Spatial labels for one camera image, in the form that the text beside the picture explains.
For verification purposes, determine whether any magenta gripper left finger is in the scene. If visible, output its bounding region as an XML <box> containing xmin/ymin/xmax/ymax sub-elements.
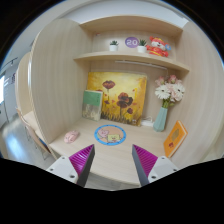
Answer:
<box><xmin>47</xmin><ymin>145</ymin><xmax>95</xmax><ymax>187</ymax></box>

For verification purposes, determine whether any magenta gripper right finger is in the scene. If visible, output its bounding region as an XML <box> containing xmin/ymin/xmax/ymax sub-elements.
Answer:
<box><xmin>132</xmin><ymin>145</ymin><xmax>178</xmax><ymax>186</ymax></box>

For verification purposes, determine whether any pink computer mouse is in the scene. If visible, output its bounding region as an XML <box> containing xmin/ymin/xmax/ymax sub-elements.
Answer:
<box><xmin>64</xmin><ymin>130</ymin><xmax>79</xmax><ymax>144</ymax></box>

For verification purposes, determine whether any round cartoon mouse pad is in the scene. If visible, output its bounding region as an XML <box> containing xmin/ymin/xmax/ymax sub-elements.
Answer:
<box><xmin>94</xmin><ymin>125</ymin><xmax>126</xmax><ymax>146</ymax></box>

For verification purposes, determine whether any orange book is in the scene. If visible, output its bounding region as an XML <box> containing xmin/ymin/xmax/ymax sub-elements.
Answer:
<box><xmin>163</xmin><ymin>120</ymin><xmax>188</xmax><ymax>157</ymax></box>

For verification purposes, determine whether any teal vase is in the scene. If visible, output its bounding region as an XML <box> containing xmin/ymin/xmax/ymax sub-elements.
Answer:
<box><xmin>153</xmin><ymin>107</ymin><xmax>168</xmax><ymax>132</ymax></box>

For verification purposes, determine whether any white power strip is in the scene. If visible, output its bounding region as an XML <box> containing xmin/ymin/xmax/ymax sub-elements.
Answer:
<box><xmin>141</xmin><ymin>117</ymin><xmax>154</xmax><ymax>127</ymax></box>

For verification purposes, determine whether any wooden chair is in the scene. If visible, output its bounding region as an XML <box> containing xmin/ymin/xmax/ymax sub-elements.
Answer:
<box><xmin>16</xmin><ymin>109</ymin><xmax>50</xmax><ymax>154</ymax></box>

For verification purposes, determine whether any green book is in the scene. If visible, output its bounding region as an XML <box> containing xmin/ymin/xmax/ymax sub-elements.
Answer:
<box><xmin>82</xmin><ymin>90</ymin><xmax>103</xmax><ymax>121</ymax></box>

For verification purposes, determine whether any yellow poppy flower painting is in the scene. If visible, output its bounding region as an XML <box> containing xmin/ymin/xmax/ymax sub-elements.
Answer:
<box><xmin>87</xmin><ymin>72</ymin><xmax>147</xmax><ymax>126</ymax></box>

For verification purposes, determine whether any pink white flower bouquet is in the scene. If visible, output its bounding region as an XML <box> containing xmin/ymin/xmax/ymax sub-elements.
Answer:
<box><xmin>155</xmin><ymin>75</ymin><xmax>185</xmax><ymax>108</ymax></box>

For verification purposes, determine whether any wooden desk cubicle with shelves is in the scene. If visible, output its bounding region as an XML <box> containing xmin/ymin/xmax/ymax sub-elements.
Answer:
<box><xmin>28</xmin><ymin>16</ymin><xmax>224</xmax><ymax>184</ymax></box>

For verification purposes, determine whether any right small potted plant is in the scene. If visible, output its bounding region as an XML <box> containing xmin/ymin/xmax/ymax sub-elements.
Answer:
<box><xmin>137</xmin><ymin>39</ymin><xmax>147</xmax><ymax>53</ymax></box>

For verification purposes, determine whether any small potted plant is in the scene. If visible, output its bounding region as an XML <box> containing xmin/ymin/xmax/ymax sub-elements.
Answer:
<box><xmin>109</xmin><ymin>40</ymin><xmax>119</xmax><ymax>51</ymax></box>
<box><xmin>137</xmin><ymin>39</ymin><xmax>147</xmax><ymax>53</ymax></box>

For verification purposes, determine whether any red plush toy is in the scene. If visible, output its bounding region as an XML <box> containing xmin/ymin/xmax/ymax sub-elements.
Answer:
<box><xmin>146</xmin><ymin>37</ymin><xmax>171</xmax><ymax>57</ymax></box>

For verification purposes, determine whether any left small potted plant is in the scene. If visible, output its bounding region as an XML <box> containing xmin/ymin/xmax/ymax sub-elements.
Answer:
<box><xmin>109</xmin><ymin>40</ymin><xmax>119</xmax><ymax>51</ymax></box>

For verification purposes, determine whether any purple round number sign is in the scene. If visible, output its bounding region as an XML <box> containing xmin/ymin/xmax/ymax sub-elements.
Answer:
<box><xmin>125</xmin><ymin>37</ymin><xmax>139</xmax><ymax>48</ymax></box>

